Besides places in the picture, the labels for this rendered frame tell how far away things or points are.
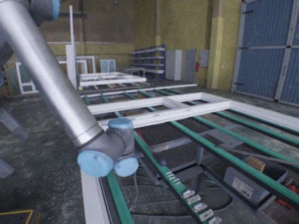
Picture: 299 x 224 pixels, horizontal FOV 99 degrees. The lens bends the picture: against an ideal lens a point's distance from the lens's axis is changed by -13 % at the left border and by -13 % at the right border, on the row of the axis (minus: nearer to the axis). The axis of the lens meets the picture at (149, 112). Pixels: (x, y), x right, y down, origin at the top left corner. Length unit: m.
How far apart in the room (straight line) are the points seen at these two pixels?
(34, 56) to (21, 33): 0.07
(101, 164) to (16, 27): 0.40
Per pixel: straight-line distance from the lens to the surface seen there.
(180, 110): 1.20
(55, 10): 0.70
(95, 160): 0.39
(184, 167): 1.17
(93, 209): 0.47
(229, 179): 1.06
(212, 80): 8.10
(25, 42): 0.47
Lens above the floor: 1.30
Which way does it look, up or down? 19 degrees down
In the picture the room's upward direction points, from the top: straight up
